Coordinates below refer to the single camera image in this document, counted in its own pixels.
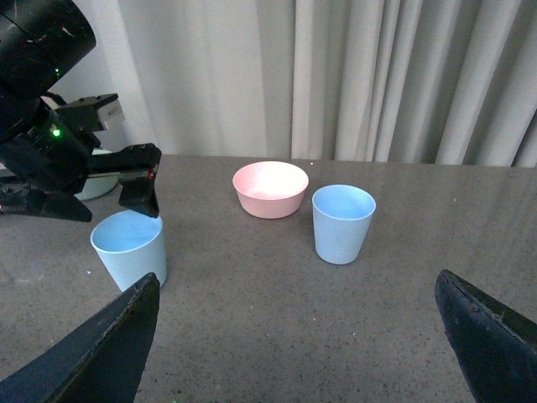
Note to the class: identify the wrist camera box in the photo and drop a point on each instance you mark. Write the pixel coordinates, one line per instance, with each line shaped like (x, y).
(110, 115)

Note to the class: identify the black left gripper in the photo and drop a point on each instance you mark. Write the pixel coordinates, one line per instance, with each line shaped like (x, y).
(49, 147)

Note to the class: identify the light blue cup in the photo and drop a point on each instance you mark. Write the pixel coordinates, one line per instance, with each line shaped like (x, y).
(131, 245)
(341, 219)

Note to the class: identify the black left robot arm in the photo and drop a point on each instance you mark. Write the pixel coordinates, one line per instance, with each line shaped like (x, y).
(40, 42)

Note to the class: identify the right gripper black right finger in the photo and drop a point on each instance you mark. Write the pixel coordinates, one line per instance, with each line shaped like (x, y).
(495, 346)

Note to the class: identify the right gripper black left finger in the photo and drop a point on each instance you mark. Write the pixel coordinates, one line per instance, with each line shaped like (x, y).
(101, 361)

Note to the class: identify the pink bowl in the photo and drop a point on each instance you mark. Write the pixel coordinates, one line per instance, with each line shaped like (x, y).
(270, 189)

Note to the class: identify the grey curtain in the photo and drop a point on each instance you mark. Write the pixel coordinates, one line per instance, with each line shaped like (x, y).
(446, 82)

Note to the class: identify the green bowl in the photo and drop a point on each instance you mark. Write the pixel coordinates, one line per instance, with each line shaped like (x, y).
(96, 187)

